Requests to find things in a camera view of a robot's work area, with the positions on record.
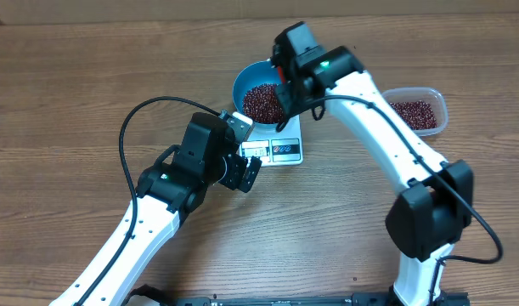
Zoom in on orange measuring scoop blue handle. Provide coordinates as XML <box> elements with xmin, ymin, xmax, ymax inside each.
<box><xmin>277</xmin><ymin>66</ymin><xmax>286</xmax><ymax>84</ymax></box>

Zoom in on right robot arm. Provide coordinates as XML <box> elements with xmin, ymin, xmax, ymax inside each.
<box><xmin>271</xmin><ymin>41</ymin><xmax>473</xmax><ymax>305</ymax></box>

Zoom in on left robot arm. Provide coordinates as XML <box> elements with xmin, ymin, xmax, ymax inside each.
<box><xmin>53</xmin><ymin>111</ymin><xmax>262</xmax><ymax>306</ymax></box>

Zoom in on white digital kitchen scale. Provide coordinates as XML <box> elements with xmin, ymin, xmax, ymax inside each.
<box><xmin>238</xmin><ymin>116</ymin><xmax>304</xmax><ymax>167</ymax></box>

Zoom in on red beans in bowl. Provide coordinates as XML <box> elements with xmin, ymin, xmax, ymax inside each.
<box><xmin>242</xmin><ymin>83</ymin><xmax>284</xmax><ymax>124</ymax></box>

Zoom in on blue metal bowl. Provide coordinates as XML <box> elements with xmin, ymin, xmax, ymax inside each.
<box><xmin>233</xmin><ymin>61</ymin><xmax>281</xmax><ymax>115</ymax></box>

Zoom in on red beans in container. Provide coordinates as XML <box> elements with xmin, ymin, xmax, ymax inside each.
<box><xmin>389</xmin><ymin>100</ymin><xmax>437</xmax><ymax>130</ymax></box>

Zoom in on clear plastic container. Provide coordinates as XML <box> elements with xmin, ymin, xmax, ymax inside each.
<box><xmin>382</xmin><ymin>87</ymin><xmax>448</xmax><ymax>137</ymax></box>

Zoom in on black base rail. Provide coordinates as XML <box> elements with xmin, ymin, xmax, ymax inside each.
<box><xmin>127</xmin><ymin>284</ymin><xmax>471</xmax><ymax>306</ymax></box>

